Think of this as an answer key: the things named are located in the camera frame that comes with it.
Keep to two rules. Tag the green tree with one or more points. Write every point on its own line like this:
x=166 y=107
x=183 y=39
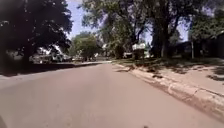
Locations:
x=86 y=43

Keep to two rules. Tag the grey asphalt road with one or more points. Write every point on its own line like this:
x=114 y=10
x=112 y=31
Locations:
x=90 y=96

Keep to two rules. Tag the grass verge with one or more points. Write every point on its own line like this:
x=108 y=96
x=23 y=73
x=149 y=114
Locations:
x=160 y=62

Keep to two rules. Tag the large trees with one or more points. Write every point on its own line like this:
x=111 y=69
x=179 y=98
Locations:
x=146 y=20

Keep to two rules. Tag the vehicle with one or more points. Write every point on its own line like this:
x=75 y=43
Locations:
x=55 y=58

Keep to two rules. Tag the pale concrete kerb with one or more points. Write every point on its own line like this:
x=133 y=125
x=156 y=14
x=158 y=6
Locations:
x=186 y=91

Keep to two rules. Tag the pale pole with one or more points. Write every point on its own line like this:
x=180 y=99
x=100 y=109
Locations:
x=192 y=50

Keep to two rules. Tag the pale driveway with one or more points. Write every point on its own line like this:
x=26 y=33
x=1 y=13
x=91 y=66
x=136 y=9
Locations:
x=193 y=76

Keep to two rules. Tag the grass lawn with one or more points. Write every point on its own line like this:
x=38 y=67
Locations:
x=30 y=68

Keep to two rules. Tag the large dark tree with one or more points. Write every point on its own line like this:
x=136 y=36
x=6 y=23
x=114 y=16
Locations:
x=33 y=23

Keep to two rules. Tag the dark building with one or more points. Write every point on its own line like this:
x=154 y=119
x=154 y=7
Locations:
x=213 y=46

